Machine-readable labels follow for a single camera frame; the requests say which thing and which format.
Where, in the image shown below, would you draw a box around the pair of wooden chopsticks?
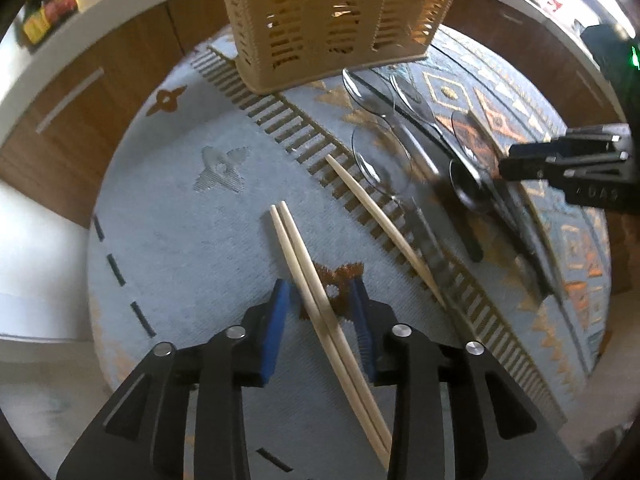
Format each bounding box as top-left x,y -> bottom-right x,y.
269,204 -> 390,471

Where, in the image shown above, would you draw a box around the blue patterned table mat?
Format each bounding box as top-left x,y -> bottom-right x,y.
87,25 -> 615,480

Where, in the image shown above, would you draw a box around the silver cabinet handle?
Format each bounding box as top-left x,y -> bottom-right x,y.
36,68 -> 105,134
575,70 -> 602,107

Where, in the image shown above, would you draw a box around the beige slotted utensil basket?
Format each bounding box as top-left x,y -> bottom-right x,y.
220,0 -> 468,96

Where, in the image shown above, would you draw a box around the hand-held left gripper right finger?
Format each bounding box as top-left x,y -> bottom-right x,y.
351,279 -> 584,480

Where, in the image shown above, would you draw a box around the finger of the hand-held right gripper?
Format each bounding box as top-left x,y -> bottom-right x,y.
545,125 -> 632,162
498,146 -> 640,207

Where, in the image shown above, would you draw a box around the colourful packets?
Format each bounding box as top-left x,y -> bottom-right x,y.
21,0 -> 81,46

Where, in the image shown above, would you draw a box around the black-handled metal spoon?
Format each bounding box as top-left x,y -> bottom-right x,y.
342,68 -> 485,263
449,110 -> 506,173
351,121 -> 451,281
389,74 -> 556,297

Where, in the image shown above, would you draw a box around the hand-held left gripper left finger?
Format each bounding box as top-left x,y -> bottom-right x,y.
55,279 -> 292,480

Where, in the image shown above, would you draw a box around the wooden chopstick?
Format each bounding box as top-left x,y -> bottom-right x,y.
325,154 -> 447,311
278,201 -> 393,453

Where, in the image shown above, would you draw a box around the black ladle spoon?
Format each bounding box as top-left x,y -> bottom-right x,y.
448,159 -> 553,298

